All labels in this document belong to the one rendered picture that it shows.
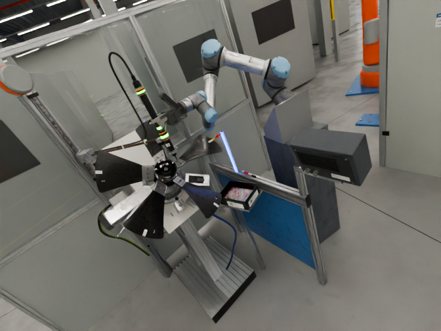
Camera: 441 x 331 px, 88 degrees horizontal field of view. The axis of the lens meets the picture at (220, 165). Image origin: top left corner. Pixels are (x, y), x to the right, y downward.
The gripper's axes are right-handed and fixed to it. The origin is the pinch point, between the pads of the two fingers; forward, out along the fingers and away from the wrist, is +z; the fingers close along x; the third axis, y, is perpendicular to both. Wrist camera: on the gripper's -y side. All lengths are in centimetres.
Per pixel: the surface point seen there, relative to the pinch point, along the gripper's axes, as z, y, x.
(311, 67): -440, 113, 194
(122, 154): 15.4, 18.4, 36.8
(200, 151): -16.8, 28.1, -4.6
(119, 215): 38, 37, 6
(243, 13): -314, -32, 228
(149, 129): -2.9, 8.1, 17.7
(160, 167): 8.4, 23.0, -4.0
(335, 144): -35, 22, -76
